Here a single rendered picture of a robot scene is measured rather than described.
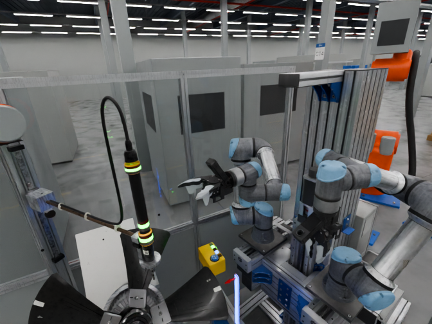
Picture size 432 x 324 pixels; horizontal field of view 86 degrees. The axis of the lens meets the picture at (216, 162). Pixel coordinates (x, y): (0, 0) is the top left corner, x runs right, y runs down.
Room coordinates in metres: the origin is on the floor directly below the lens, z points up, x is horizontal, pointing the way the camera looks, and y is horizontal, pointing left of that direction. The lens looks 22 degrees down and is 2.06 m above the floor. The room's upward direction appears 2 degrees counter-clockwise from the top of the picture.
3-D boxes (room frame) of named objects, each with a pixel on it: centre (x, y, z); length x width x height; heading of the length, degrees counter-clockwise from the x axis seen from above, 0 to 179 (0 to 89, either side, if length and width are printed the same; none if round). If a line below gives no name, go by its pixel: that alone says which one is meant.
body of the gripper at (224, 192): (0.80, -0.01, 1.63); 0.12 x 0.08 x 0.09; 127
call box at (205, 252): (1.04, 0.05, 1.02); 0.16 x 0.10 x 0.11; 27
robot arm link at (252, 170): (0.90, -0.13, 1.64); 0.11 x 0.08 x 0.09; 127
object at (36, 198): (0.91, 0.79, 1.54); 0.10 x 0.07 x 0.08; 62
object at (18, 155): (0.93, 0.84, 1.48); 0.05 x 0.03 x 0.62; 152
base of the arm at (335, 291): (0.80, -0.57, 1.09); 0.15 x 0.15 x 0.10
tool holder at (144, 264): (0.62, 0.25, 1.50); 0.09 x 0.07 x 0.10; 62
